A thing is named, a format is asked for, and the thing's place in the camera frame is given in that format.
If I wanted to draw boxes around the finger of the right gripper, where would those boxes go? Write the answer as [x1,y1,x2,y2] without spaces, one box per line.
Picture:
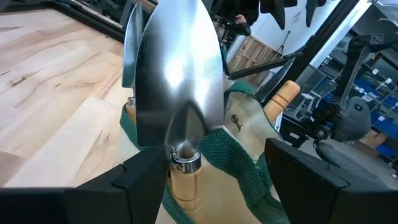
[305,0,327,28]
[260,0,299,31]

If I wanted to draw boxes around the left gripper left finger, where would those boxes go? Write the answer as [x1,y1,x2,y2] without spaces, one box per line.
[0,145,171,224]

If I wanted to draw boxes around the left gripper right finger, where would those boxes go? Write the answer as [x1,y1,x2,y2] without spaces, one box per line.
[264,138,398,224]

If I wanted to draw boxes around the wide steel trowel wooden handle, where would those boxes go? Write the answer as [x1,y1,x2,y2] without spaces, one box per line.
[254,57,295,104]
[134,0,225,213]

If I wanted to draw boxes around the small wooden-handled garden tool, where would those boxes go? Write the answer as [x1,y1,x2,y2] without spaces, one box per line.
[263,80,302,124]

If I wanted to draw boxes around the canvas gardening bag green trim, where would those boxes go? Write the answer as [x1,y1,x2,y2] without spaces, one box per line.
[119,80,292,224]

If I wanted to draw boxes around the black tripod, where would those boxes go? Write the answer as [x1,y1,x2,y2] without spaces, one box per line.
[275,30,293,58]

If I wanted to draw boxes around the grey stool seat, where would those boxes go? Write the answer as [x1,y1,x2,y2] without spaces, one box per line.
[315,141,385,186]

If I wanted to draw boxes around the wooden crate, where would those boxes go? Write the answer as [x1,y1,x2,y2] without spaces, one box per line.
[228,35,282,88]

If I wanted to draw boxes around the black box white labels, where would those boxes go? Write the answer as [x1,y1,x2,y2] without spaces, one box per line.
[279,116,315,149]

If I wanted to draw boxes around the cardboard box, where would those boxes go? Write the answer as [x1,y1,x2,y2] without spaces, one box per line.
[360,129,388,150]

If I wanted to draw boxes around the grey office chair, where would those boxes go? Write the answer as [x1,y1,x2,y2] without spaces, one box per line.
[332,95,373,143]

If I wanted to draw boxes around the shelving with blue bins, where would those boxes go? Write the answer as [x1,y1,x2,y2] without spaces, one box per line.
[310,37,398,162]

